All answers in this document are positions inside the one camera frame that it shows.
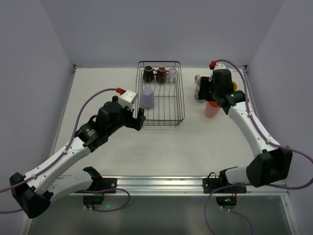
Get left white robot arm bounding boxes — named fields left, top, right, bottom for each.
left=9, top=101, right=146, bottom=218

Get lavender plastic cup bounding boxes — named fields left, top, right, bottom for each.
left=141, top=87, right=155, bottom=109

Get clear glass cup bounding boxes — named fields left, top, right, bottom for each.
left=167, top=68, right=178, bottom=82

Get cream patterned large mug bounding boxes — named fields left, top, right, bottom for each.
left=194, top=74, right=204, bottom=103

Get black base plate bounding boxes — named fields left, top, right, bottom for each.
left=87, top=178, right=117, bottom=193
left=202, top=172, right=247, bottom=194

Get pink plastic cup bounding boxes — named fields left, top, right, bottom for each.
left=204, top=101, right=221, bottom=118

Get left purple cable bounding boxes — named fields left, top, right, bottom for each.
left=0, top=88, right=132, bottom=214

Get black ceramic mug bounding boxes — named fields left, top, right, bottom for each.
left=142, top=65, right=157, bottom=82

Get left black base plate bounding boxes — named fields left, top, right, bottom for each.
left=87, top=178, right=117, bottom=193

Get aluminium mounting rail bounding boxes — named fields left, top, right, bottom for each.
left=102, top=176, right=289, bottom=197

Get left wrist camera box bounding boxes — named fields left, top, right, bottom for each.
left=116, top=88, right=137, bottom=111

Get white floral mug orange inside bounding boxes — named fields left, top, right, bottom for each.
left=232, top=81, right=238, bottom=91

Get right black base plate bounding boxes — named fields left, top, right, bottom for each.
left=202, top=172, right=247, bottom=194

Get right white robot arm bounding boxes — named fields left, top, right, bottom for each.
left=198, top=69, right=292, bottom=188

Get brown ceramic mug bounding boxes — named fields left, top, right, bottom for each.
left=156, top=67, right=167, bottom=84

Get dark wire dish rack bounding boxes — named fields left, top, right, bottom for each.
left=135, top=60, right=185, bottom=127

